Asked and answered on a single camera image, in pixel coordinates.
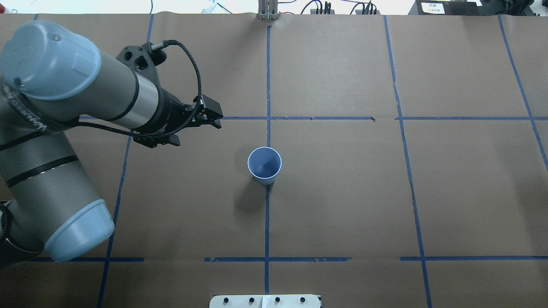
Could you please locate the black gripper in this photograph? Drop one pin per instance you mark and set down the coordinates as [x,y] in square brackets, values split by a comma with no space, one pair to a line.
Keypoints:
[168,114]

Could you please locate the aluminium frame post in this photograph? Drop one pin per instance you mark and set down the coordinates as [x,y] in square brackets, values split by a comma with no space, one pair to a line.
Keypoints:
[268,10]

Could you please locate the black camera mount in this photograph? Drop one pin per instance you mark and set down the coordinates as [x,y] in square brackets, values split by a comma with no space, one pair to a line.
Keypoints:
[144,59]

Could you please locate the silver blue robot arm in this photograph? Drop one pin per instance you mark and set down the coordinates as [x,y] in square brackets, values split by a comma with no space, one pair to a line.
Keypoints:
[53,80]

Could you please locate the black box with label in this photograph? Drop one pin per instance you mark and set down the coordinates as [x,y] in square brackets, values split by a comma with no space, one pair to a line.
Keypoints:
[444,7]

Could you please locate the blue ribbed cup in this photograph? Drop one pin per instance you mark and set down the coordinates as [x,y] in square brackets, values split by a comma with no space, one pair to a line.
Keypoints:
[264,164]

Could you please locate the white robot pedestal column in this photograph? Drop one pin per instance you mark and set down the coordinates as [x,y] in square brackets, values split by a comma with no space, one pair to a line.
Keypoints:
[266,301]

